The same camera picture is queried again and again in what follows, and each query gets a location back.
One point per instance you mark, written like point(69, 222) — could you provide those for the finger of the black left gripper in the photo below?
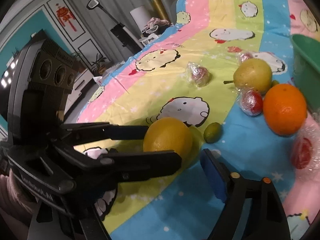
point(107, 132)
point(122, 167)

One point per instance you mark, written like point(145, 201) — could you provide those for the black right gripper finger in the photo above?
point(266, 218)

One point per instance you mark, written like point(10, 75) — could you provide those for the yellow lemon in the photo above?
point(169, 134)

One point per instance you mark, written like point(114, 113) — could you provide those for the wrapped red fruit right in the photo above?
point(305, 150)

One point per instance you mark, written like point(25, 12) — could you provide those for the wrapped red fruit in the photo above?
point(250, 102)
point(198, 74)
point(244, 55)
point(305, 150)

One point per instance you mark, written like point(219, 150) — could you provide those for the grey curtain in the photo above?
point(100, 16)

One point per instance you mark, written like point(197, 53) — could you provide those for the small green lime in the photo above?
point(212, 133)

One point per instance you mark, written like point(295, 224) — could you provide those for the orange fruit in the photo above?
point(284, 109)

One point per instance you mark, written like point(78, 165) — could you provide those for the black and white bag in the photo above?
point(153, 30)

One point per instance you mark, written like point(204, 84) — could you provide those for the wrapped red fruit middle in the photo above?
point(250, 102)

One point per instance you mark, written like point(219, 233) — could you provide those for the wrapped red fruit left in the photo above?
point(198, 74)

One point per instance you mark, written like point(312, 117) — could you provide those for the small green lime hidden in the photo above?
point(274, 83)

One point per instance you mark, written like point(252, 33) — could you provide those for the yellow-green pear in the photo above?
point(252, 73)

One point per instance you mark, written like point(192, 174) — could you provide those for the colourful striped cartoon tablecloth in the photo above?
point(224, 88)

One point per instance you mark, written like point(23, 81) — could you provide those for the wrapped red fruit far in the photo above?
point(244, 55)

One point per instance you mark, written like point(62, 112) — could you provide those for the green plastic bowl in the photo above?
point(307, 67)

